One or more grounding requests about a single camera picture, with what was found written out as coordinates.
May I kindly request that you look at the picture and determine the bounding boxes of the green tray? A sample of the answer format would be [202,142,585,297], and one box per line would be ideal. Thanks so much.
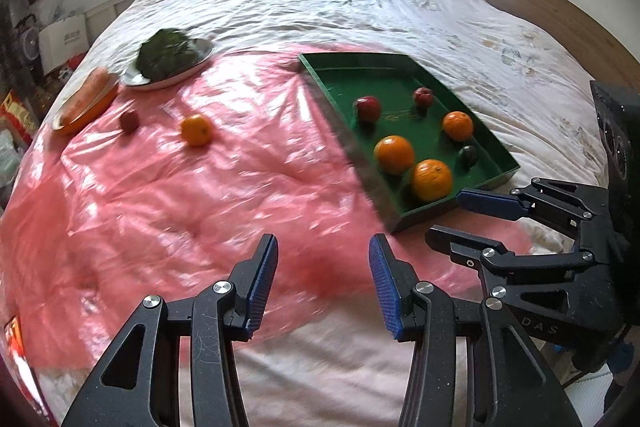
[298,53,521,235]

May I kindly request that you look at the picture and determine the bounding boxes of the grey wall fan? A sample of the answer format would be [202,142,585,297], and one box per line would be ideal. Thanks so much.
[15,27,43,72]

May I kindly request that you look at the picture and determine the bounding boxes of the green leafy vegetable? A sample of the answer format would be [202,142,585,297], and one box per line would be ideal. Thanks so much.
[137,28,197,82]

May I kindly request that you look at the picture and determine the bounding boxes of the orange plate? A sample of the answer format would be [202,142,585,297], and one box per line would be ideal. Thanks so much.
[52,74,121,136]

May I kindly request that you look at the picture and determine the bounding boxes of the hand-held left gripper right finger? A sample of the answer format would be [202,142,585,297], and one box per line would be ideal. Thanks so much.
[368,234,583,427]

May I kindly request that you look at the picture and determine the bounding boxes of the orange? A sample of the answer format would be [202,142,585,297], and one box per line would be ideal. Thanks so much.
[442,111,474,142]
[180,114,213,146]
[411,159,453,202]
[374,135,416,175]

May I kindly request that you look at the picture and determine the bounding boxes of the pink plastic sheet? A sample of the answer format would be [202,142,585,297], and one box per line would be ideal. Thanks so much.
[0,42,531,373]

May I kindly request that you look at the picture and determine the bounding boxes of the red box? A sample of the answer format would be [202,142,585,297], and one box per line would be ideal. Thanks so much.
[50,54,86,80]

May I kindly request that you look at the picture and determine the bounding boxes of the person's right hand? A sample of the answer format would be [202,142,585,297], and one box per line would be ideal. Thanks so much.
[607,339,632,375]

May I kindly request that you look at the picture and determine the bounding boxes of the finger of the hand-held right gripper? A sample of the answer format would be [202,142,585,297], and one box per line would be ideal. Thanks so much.
[456,177,611,240]
[425,224,610,299]

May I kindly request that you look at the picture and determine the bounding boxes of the carrot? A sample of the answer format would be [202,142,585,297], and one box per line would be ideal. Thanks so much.
[59,67,111,122]

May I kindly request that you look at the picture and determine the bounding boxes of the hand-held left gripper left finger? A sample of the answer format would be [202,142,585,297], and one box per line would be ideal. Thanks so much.
[60,233,279,427]

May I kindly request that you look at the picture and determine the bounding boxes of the orange rice bag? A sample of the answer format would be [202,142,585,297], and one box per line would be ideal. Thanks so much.
[0,89,41,142]

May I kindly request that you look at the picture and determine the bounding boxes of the bed with floral quilt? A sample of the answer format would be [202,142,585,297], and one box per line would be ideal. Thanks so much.
[0,0,616,427]

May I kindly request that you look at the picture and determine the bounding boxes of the white plate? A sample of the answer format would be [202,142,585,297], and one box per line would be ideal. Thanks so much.
[119,39,215,92]

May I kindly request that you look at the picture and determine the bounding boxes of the clear plastic bags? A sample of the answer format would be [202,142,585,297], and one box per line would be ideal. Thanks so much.
[0,129,26,208]

